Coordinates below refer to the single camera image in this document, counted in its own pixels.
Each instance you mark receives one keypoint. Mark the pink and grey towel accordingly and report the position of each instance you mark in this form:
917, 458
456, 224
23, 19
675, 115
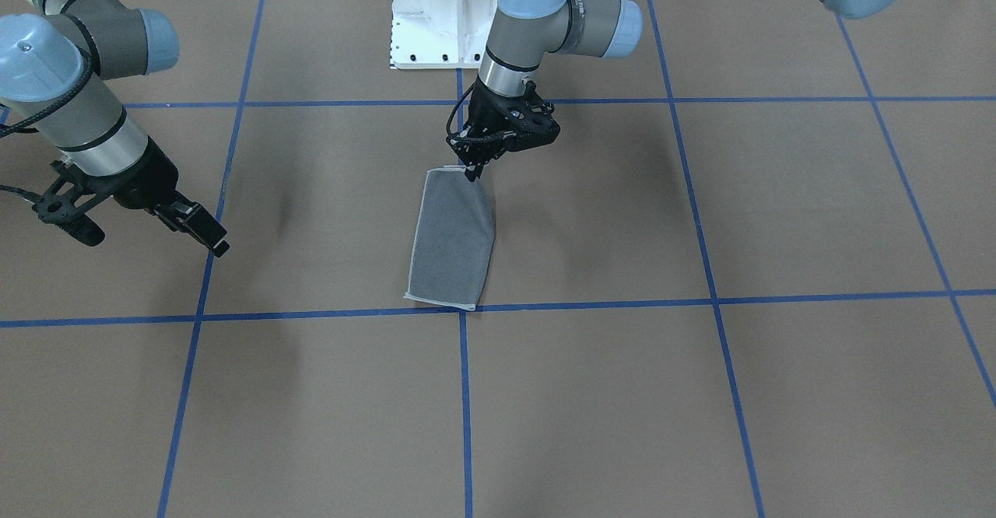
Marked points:
453, 240

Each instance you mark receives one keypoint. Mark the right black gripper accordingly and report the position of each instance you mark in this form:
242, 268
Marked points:
149, 180

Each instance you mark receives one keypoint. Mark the white pedestal column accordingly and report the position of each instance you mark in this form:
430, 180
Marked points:
439, 34

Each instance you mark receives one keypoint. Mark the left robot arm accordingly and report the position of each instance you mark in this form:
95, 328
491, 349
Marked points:
523, 32

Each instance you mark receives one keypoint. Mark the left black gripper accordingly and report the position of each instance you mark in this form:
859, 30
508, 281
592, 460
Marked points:
473, 166

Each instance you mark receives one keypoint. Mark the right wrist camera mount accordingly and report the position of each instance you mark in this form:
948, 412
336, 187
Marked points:
67, 201

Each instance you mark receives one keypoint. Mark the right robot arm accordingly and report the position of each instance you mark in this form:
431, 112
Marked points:
56, 63

